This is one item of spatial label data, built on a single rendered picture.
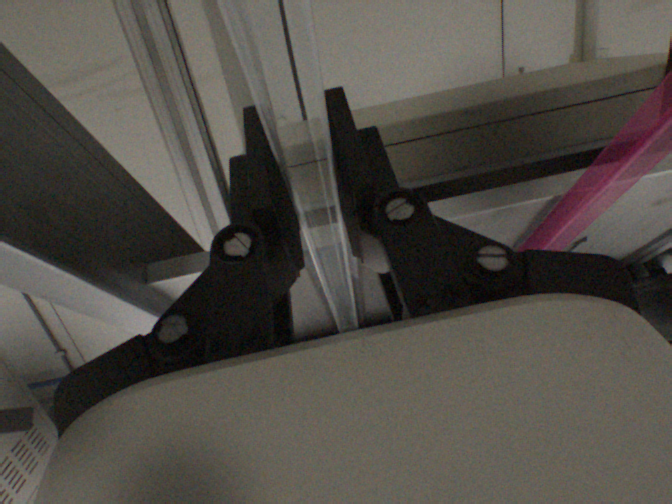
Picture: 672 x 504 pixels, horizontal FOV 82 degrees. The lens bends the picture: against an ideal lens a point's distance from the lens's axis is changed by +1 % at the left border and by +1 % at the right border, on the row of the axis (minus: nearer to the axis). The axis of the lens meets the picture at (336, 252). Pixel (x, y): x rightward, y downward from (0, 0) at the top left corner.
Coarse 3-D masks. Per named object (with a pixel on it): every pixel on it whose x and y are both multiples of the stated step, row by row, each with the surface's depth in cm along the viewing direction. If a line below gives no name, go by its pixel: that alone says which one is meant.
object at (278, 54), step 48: (240, 0) 6; (288, 0) 6; (240, 48) 6; (288, 48) 7; (288, 96) 7; (288, 144) 9; (288, 192) 10; (336, 192) 11; (336, 240) 14; (336, 288) 18
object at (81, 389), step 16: (144, 336) 8; (112, 352) 8; (128, 352) 8; (144, 352) 8; (80, 368) 8; (96, 368) 8; (112, 368) 8; (128, 368) 8; (144, 368) 8; (160, 368) 8; (176, 368) 8; (64, 384) 8; (80, 384) 8; (96, 384) 8; (112, 384) 8; (128, 384) 8; (64, 400) 8; (80, 400) 8; (96, 400) 8; (64, 416) 7
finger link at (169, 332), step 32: (256, 128) 10; (256, 160) 9; (256, 192) 9; (256, 224) 9; (288, 224) 9; (288, 256) 9; (192, 288) 9; (288, 288) 10; (160, 320) 8; (192, 320) 8; (160, 352) 8; (192, 352) 8
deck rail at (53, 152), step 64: (0, 64) 11; (0, 128) 11; (64, 128) 13; (0, 192) 10; (64, 192) 13; (128, 192) 17; (0, 256) 10; (64, 256) 12; (128, 256) 16; (128, 320) 17
